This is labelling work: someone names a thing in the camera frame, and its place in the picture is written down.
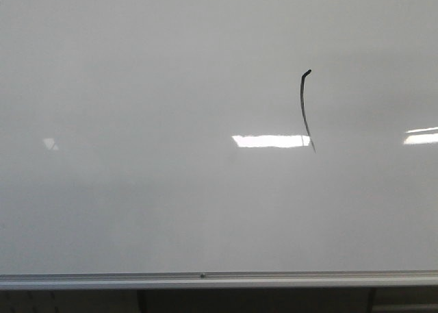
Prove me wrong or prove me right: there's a white whiteboard with aluminium frame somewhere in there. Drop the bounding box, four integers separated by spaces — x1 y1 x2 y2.
1 0 437 290

